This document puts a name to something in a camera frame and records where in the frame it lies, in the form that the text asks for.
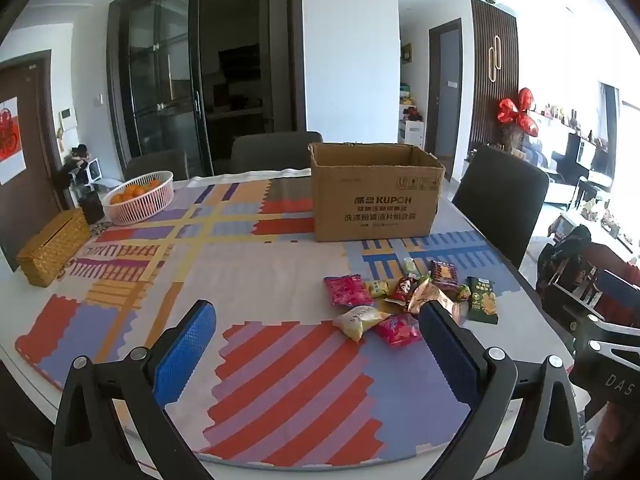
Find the small black box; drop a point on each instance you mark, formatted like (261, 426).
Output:
(92, 210)

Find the dark wooden room door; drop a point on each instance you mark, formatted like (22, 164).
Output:
(445, 85)

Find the yellow white snack packet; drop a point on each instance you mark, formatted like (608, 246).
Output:
(357, 321)

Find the pink snack packet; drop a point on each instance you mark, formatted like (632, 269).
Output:
(345, 291)
(397, 331)

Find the wall intercom panel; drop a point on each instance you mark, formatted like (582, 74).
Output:
(66, 127)

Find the black piano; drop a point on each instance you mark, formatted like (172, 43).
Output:
(585, 155)

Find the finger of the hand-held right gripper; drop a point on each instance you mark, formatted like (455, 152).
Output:
(620, 285)
(565, 305)

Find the dark grey dining chair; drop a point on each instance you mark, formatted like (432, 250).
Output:
(275, 152)
(157, 165)
(500, 200)

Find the brown entry door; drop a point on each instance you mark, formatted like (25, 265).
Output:
(30, 200)

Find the light green small packet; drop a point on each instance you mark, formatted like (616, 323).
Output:
(410, 266)

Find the person's right forearm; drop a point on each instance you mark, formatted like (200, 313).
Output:
(615, 445)

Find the cardboard box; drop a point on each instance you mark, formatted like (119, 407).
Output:
(375, 200)

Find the dark green snack packet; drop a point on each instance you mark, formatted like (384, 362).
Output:
(482, 300)

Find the maroon snack packet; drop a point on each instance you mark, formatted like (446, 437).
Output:
(445, 275)

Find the red paper door decoration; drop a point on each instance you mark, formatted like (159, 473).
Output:
(10, 140)

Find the white basket of oranges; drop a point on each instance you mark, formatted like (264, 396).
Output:
(135, 212)

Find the yellow green wrapped candy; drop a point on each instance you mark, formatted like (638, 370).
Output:
(377, 288)

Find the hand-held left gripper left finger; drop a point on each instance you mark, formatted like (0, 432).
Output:
(185, 345)

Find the black framed glass sliding door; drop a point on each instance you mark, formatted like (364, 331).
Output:
(165, 85)

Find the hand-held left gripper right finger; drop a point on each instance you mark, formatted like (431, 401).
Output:
(450, 355)

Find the red foil balloon bunch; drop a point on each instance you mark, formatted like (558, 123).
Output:
(515, 110)

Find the pile of oranges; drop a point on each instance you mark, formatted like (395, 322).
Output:
(135, 191)

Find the gold snack packet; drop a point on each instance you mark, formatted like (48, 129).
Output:
(425, 295)

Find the small red snack packet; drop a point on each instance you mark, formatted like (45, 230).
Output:
(400, 291)

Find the woven tissue box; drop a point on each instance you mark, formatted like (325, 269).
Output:
(52, 250)

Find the white storage cabinet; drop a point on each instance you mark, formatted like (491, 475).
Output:
(414, 134)

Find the gold wall ornament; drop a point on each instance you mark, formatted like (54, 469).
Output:
(495, 57)

